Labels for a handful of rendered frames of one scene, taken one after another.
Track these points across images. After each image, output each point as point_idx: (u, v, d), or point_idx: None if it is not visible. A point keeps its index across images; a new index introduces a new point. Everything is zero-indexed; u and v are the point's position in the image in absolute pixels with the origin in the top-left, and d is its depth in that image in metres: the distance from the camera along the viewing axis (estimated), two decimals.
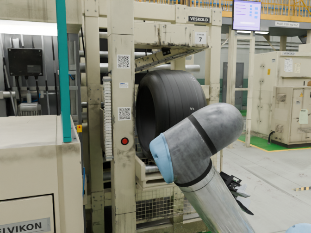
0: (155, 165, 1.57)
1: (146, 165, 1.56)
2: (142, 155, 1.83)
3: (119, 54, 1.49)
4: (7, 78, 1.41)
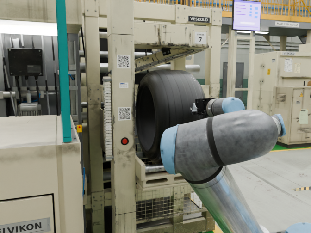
0: (155, 165, 1.57)
1: (146, 165, 1.56)
2: (142, 155, 1.83)
3: (119, 54, 1.49)
4: (7, 78, 1.41)
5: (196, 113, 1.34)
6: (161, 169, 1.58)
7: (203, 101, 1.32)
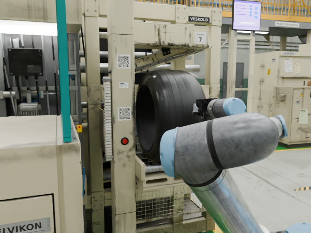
0: None
1: None
2: (141, 158, 1.86)
3: (119, 54, 1.49)
4: (7, 78, 1.41)
5: (197, 113, 1.33)
6: None
7: (204, 101, 1.31)
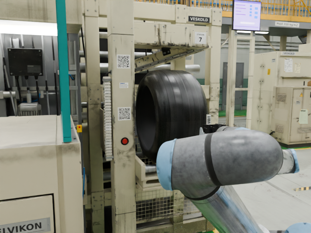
0: (155, 166, 1.57)
1: (146, 165, 1.56)
2: (141, 151, 1.85)
3: (119, 54, 1.49)
4: (7, 78, 1.41)
5: None
6: None
7: (211, 126, 1.26)
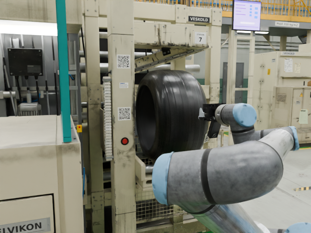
0: None
1: (146, 172, 1.58)
2: (142, 154, 1.83)
3: (119, 54, 1.49)
4: (7, 78, 1.41)
5: (203, 119, 1.27)
6: None
7: (211, 106, 1.25)
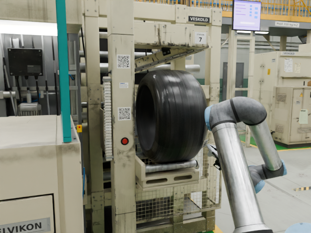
0: (155, 168, 1.57)
1: (147, 168, 1.55)
2: None
3: (119, 54, 1.49)
4: (7, 78, 1.41)
5: None
6: (160, 171, 1.59)
7: None
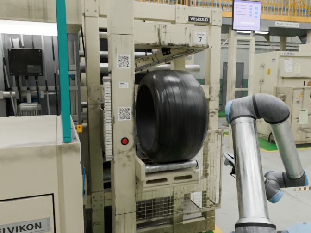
0: (155, 168, 1.57)
1: (147, 168, 1.55)
2: None
3: (119, 54, 1.49)
4: (7, 78, 1.41)
5: None
6: (160, 171, 1.59)
7: None
